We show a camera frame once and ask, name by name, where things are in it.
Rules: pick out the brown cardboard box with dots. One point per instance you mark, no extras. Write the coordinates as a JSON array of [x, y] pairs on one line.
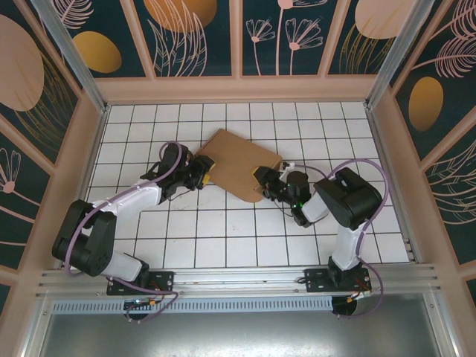
[[238, 167]]

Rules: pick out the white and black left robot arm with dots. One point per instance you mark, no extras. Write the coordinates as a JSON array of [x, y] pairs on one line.
[[126, 199]]

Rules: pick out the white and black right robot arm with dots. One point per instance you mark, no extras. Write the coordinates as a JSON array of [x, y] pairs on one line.
[[357, 197]]

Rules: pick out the small circuit board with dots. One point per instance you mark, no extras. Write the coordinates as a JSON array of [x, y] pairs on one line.
[[140, 303]]

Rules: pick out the grey metal sheet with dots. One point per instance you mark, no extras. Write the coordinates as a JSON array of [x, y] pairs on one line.
[[238, 334]]

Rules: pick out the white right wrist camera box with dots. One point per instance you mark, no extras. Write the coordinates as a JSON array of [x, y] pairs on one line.
[[288, 166]]

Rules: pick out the aluminium front rail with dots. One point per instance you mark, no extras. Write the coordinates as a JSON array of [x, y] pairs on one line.
[[238, 277]]

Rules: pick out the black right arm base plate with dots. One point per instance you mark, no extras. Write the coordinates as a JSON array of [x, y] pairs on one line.
[[316, 280]]

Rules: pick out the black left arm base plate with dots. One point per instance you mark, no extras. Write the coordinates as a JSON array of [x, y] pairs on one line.
[[163, 282]]

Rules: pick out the aluminium corner post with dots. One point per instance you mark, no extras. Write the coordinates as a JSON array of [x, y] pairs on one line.
[[74, 59], [394, 52]]

